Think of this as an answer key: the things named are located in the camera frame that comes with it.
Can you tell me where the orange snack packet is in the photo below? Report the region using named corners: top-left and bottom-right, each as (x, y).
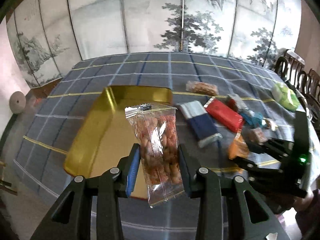
top-left (228, 129), bottom-right (249, 160)

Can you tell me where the teal candy wrapper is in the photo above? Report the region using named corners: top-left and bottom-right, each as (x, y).
top-left (240, 111), bottom-right (264, 128)

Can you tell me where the blue grey snack packet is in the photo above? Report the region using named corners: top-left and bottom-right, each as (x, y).
top-left (177, 100), bottom-right (222, 148)

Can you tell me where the clear bag of peanuts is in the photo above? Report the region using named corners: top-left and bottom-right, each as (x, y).
top-left (124, 103), bottom-right (184, 207)

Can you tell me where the small clear yellow snack packet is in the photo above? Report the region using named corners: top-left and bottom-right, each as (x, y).
top-left (247, 127), bottom-right (268, 144)

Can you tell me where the small gold wrapped candy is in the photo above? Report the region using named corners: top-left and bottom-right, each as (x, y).
top-left (264, 118), bottom-right (278, 132)

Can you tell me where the green tissue pack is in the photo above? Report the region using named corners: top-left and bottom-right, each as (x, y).
top-left (271, 83), bottom-right (300, 112)

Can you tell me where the red silver snack packet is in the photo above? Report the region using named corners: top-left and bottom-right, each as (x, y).
top-left (226, 94), bottom-right (248, 113)

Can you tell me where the grey plaid tablecloth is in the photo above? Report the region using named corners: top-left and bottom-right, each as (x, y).
top-left (14, 53), bottom-right (294, 239)

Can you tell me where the gold red biscuit tin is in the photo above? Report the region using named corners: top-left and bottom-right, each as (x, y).
top-left (64, 86), bottom-right (172, 200)

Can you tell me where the dark wooden chair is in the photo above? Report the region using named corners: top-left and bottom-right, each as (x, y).
top-left (273, 49), bottom-right (319, 133)

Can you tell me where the clear nut bar packet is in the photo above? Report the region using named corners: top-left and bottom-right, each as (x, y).
top-left (186, 81), bottom-right (219, 96)

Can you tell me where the round grey stone disc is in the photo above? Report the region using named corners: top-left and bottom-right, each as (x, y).
top-left (9, 91), bottom-right (26, 114)

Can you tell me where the painted folding screen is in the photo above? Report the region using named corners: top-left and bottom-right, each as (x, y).
top-left (5, 0), bottom-right (302, 88)

